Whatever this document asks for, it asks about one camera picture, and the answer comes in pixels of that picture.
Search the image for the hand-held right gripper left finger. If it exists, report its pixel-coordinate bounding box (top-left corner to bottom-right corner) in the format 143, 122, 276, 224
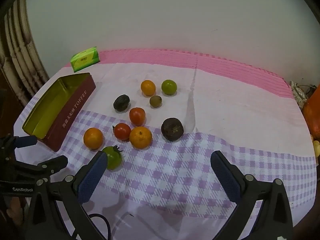
24, 152, 110, 240

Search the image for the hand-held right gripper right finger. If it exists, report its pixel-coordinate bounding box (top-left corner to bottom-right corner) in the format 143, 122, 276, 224
211, 151, 293, 240

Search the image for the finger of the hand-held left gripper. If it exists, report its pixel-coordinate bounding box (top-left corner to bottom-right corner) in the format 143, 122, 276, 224
10, 155, 68, 180
0, 134, 38, 155

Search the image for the green tomato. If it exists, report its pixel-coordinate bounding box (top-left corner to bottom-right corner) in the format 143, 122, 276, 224
102, 145, 123, 170

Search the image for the red and gold tin box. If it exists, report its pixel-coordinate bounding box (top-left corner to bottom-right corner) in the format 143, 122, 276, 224
22, 72, 97, 152

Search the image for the red tomato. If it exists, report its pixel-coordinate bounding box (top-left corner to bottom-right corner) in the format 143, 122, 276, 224
113, 123, 132, 141
129, 107, 146, 126

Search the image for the large dark passion fruit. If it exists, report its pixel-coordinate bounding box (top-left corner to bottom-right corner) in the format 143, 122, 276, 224
161, 117, 184, 141

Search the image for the dark avocado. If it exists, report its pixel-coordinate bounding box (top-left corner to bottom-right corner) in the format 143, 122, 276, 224
113, 94, 131, 111

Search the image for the brown kiwi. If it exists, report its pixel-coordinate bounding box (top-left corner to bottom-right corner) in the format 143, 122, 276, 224
149, 95, 162, 108

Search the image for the beige patterned curtain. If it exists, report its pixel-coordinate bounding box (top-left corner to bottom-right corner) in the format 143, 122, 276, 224
0, 0, 50, 105

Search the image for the yellow round object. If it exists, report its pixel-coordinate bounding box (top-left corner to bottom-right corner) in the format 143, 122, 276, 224
310, 134, 320, 158

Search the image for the green tissue pack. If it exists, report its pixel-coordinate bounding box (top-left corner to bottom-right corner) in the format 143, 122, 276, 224
70, 46, 100, 73

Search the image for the orange plastic object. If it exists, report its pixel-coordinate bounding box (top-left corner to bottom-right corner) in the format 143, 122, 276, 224
301, 84, 320, 140

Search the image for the small orange mandarin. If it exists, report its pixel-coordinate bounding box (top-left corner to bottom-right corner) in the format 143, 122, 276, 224
140, 80, 156, 96

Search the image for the green lime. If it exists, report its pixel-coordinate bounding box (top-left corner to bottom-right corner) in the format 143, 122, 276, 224
161, 79, 178, 95

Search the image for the patterned white object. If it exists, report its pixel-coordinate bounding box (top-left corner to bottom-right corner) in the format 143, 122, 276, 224
290, 81, 311, 103

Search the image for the pink ribbed mat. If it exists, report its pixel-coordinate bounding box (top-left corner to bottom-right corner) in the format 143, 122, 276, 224
62, 49, 293, 98

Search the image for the dark cable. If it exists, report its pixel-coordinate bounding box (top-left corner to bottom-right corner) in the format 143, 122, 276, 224
89, 213, 112, 240

